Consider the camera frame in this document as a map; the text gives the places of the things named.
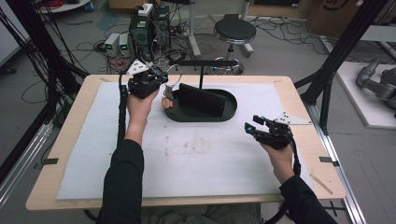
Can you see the black tape piece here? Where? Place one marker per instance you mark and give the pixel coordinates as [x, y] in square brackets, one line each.
[49, 161]
[328, 160]

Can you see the black oval tray with stand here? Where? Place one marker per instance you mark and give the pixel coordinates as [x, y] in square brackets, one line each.
[199, 116]

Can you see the white metal table leg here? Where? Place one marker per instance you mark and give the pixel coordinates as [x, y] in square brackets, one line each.
[193, 37]

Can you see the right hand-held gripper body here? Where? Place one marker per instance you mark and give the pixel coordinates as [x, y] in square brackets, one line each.
[275, 137]

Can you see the white power strip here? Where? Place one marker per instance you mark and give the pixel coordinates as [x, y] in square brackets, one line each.
[145, 9]

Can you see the person's left hand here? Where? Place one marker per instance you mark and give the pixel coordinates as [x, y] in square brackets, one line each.
[138, 110]

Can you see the aluminium floor rail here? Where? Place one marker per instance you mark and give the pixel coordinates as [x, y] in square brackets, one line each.
[339, 174]
[18, 168]

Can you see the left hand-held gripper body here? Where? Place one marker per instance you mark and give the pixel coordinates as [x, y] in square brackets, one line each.
[143, 84]

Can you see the white platform board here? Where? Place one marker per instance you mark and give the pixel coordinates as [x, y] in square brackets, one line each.
[351, 93]

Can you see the black computer tower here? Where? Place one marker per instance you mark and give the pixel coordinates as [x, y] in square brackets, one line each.
[140, 34]
[162, 25]

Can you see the white foam mat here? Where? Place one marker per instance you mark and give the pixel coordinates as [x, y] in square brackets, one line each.
[202, 161]

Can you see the black metal frame post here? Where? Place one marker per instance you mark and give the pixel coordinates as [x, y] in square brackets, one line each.
[342, 46]
[40, 46]

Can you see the person's right hand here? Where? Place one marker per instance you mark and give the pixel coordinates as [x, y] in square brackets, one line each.
[281, 161]

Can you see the black round stool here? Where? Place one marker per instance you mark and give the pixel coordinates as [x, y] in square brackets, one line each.
[235, 29]

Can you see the black panel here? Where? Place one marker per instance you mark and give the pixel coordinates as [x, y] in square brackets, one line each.
[202, 99]

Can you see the brown cardboard box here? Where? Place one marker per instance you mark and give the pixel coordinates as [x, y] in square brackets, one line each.
[333, 15]

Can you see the white bench power supply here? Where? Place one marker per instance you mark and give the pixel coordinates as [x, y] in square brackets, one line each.
[112, 43]
[124, 45]

